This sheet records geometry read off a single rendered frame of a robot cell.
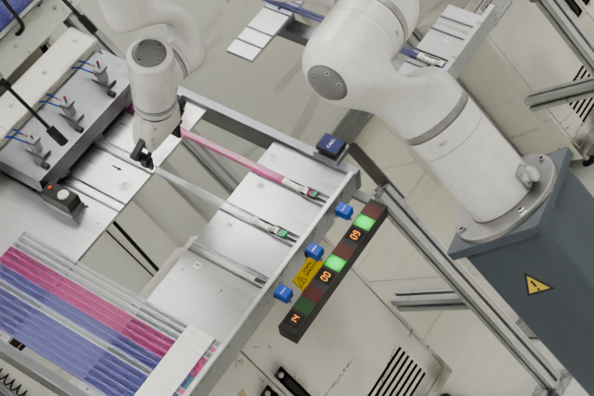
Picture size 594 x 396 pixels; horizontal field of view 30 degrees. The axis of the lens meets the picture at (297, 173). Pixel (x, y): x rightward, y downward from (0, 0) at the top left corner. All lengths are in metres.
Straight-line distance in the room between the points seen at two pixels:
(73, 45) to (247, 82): 2.01
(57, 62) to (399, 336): 1.03
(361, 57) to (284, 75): 3.00
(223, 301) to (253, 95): 2.40
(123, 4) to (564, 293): 0.86
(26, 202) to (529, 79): 1.42
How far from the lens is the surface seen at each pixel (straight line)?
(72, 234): 2.29
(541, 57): 3.10
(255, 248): 2.18
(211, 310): 2.12
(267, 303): 2.13
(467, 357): 2.91
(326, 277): 2.14
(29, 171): 2.33
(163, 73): 1.96
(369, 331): 2.63
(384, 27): 1.60
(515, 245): 1.73
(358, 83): 1.56
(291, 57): 4.59
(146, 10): 1.90
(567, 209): 1.76
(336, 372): 2.58
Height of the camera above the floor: 1.48
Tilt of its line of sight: 18 degrees down
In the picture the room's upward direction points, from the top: 43 degrees counter-clockwise
